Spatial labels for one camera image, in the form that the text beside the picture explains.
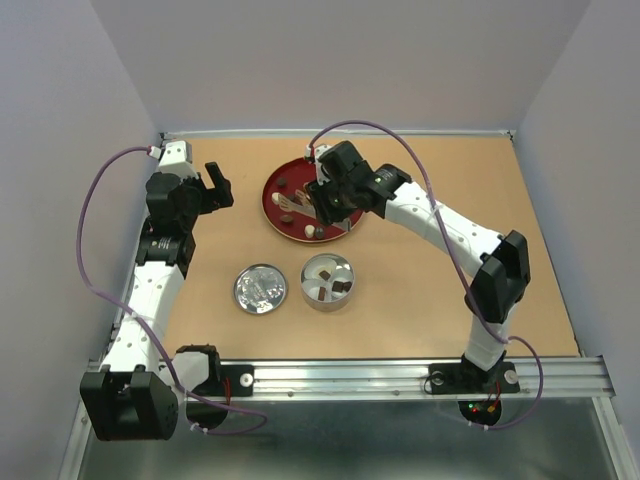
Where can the white strawberry chocolate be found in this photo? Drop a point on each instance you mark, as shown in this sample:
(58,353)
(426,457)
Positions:
(309,231)

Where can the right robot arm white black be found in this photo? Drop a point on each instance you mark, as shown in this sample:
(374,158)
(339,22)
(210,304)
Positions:
(494,268)

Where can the white paper cup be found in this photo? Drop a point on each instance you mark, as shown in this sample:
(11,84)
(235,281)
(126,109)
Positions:
(312,286)
(342,275)
(325,263)

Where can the silver tin lid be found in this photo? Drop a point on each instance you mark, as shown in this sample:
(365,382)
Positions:
(260,289)

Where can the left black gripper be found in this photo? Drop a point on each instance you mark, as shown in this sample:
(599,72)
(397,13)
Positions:
(215,198)

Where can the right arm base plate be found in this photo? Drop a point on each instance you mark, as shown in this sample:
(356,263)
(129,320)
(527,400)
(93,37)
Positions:
(460,378)

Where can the red round tray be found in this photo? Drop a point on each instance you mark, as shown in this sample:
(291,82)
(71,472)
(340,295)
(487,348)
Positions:
(289,180)

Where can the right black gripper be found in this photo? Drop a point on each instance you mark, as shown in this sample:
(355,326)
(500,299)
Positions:
(318,194)

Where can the aluminium mounting rail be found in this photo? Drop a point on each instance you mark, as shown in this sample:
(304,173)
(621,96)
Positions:
(407,380)

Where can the round silver tin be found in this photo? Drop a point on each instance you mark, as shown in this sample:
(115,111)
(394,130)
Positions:
(336,303)

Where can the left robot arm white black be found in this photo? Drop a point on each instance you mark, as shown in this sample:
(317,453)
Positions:
(134,395)

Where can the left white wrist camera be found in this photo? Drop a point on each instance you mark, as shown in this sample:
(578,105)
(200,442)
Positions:
(176,159)

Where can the silver metal tongs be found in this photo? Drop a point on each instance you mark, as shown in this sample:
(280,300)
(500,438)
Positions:
(301,206)

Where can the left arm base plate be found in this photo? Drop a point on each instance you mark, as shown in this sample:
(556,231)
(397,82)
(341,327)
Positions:
(234,381)

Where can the dark square chocolate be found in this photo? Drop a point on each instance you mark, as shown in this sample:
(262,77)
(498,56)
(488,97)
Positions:
(341,287)

